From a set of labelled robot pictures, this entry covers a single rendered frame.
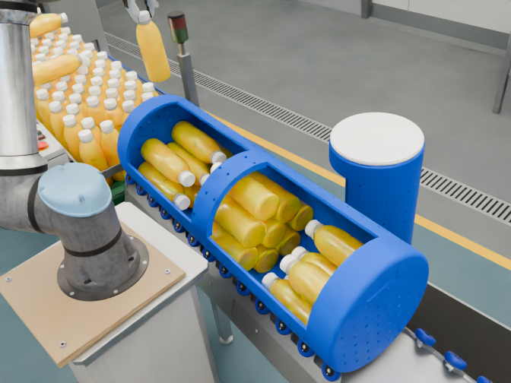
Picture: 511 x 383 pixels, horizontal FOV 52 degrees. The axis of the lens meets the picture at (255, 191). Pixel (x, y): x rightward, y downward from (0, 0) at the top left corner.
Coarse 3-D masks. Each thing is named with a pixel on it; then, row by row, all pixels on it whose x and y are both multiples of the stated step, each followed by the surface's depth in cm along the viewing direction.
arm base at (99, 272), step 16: (112, 240) 100; (128, 240) 106; (64, 256) 105; (80, 256) 99; (96, 256) 100; (112, 256) 101; (128, 256) 107; (80, 272) 101; (96, 272) 101; (112, 272) 102; (128, 272) 104; (80, 288) 103; (96, 288) 102; (112, 288) 103
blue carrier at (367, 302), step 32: (160, 96) 149; (128, 128) 144; (160, 128) 155; (224, 128) 135; (128, 160) 146; (256, 160) 121; (160, 192) 135; (224, 192) 117; (320, 192) 112; (192, 224) 124; (352, 224) 120; (224, 256) 116; (352, 256) 95; (384, 256) 94; (416, 256) 98; (256, 288) 109; (352, 288) 91; (384, 288) 96; (416, 288) 105; (288, 320) 103; (320, 320) 94; (352, 320) 93; (384, 320) 103; (320, 352) 98; (352, 352) 100
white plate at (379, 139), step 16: (368, 112) 168; (336, 128) 163; (352, 128) 162; (368, 128) 161; (384, 128) 160; (400, 128) 159; (416, 128) 159; (336, 144) 156; (352, 144) 155; (368, 144) 155; (384, 144) 154; (400, 144) 153; (416, 144) 152; (352, 160) 150; (368, 160) 149; (384, 160) 148; (400, 160) 148
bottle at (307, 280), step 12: (288, 264) 109; (300, 264) 107; (312, 264) 107; (288, 276) 109; (300, 276) 105; (312, 276) 104; (324, 276) 104; (300, 288) 105; (312, 288) 103; (312, 300) 103
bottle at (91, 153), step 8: (80, 144) 162; (88, 144) 162; (96, 144) 163; (80, 152) 163; (88, 152) 162; (96, 152) 163; (88, 160) 164; (96, 160) 164; (104, 160) 167; (96, 168) 166; (104, 168) 168; (112, 184) 173
